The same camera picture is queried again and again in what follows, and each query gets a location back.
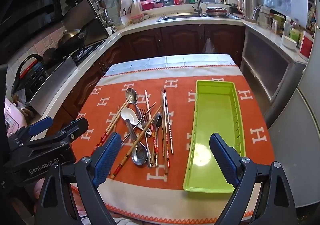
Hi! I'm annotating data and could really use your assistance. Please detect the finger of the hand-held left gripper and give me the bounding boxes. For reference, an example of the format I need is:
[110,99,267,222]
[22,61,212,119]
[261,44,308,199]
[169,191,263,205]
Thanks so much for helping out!
[27,117,89,149]
[24,116,53,140]

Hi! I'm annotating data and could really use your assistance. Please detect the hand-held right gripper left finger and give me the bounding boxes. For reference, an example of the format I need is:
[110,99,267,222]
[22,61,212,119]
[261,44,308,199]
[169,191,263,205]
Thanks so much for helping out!
[35,132,122,225]

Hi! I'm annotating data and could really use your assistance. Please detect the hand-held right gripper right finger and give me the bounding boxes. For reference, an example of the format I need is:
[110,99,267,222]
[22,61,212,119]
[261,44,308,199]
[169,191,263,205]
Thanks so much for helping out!
[209,133,298,225]

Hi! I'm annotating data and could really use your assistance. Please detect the green plastic utensil tray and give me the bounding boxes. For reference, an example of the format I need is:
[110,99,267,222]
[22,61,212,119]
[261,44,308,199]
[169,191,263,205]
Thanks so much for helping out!
[182,80,247,193]

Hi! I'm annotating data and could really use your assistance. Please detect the white ceramic spoon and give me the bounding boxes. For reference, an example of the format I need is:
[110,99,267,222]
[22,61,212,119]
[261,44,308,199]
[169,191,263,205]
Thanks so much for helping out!
[120,107,153,138]

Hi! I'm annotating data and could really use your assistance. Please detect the pink rice cooker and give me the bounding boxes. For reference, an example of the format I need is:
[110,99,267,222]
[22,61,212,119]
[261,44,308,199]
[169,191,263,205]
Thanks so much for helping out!
[4,97,28,138]

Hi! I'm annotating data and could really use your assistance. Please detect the orange printed tablecloth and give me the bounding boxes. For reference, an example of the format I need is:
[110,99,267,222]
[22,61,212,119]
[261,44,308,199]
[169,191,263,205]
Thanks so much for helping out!
[70,64,277,218]

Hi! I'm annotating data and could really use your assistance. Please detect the stainless steel splash panel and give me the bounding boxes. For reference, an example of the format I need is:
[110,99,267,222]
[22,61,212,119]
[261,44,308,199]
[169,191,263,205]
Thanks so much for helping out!
[29,55,77,117]

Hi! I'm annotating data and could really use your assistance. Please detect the dark cooking pot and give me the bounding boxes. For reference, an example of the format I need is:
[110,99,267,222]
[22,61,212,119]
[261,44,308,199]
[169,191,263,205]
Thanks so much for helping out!
[42,47,60,65]

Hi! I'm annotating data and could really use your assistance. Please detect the grey refrigerator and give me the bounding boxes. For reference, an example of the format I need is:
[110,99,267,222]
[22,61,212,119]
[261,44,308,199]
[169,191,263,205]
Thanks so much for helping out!
[264,0,320,209]

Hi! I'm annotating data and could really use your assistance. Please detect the black gas stove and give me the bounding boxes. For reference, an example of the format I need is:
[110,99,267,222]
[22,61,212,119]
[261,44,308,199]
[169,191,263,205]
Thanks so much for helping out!
[71,40,105,65]

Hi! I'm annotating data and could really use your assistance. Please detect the black wok with lid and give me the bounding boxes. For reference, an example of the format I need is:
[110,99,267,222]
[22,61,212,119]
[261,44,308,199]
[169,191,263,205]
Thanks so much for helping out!
[57,29,88,49]

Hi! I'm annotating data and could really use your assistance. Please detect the frosted glass door cabinet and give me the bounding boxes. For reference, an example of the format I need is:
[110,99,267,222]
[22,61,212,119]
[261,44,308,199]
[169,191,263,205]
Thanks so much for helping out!
[241,25,308,115]

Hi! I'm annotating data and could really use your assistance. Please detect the pale blue checked table cover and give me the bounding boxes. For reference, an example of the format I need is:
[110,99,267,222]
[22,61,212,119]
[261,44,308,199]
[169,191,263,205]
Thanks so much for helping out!
[104,54,238,78]

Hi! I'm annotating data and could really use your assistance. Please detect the hanging white plastic bag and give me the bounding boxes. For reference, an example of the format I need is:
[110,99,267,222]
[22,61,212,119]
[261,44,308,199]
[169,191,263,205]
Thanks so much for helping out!
[201,37,216,53]

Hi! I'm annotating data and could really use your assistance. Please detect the black range hood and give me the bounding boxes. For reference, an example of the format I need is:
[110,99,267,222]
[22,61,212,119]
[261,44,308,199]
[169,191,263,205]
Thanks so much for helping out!
[0,0,94,48]

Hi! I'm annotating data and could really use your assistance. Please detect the dark wood base cabinets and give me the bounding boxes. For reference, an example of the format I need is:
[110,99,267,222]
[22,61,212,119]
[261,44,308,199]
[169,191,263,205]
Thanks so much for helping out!
[61,24,247,125]

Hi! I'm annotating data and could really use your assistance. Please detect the cutting board on rack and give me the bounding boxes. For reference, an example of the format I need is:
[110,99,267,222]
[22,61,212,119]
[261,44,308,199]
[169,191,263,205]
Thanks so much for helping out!
[117,0,143,25]

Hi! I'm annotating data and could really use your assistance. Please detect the white bowl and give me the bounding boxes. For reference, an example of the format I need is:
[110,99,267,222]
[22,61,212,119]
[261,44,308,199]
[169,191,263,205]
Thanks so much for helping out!
[281,35,298,49]

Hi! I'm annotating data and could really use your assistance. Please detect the red box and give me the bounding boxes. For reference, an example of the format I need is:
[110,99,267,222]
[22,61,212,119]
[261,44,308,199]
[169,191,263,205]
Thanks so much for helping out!
[299,31,314,59]

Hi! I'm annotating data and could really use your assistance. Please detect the red plastic basin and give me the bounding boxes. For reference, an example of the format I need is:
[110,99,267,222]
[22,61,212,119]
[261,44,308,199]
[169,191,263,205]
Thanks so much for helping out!
[140,0,165,11]

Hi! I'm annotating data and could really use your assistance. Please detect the green packet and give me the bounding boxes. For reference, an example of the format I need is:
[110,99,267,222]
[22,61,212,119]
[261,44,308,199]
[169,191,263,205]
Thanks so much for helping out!
[290,27,302,42]

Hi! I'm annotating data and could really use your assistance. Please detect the white plastic bottle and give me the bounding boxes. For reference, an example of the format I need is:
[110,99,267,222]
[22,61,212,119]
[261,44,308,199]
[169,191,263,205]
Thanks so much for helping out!
[283,16,292,37]

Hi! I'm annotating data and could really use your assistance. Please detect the glass pitcher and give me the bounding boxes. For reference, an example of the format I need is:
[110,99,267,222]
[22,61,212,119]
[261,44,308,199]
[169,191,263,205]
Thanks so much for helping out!
[254,5,273,29]

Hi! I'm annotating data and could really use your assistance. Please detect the stack of dishes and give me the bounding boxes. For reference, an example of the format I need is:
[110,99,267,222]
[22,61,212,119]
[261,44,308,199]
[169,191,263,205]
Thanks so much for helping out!
[204,6,229,17]

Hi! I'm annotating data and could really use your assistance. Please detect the stainless steel sink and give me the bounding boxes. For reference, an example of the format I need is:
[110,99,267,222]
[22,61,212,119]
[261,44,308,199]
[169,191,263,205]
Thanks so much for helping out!
[155,12,243,23]

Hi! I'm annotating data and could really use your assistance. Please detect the steel electric kettle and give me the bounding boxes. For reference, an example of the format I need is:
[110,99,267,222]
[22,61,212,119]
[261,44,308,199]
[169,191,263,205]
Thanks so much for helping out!
[237,0,259,20]

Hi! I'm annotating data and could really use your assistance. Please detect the steel kitchen faucet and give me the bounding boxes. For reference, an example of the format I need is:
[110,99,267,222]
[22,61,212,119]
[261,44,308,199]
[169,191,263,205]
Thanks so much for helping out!
[185,0,202,15]

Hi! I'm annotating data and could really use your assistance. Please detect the black appliance with red handle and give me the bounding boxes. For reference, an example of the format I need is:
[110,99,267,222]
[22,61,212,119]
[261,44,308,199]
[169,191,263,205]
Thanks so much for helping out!
[11,54,47,100]

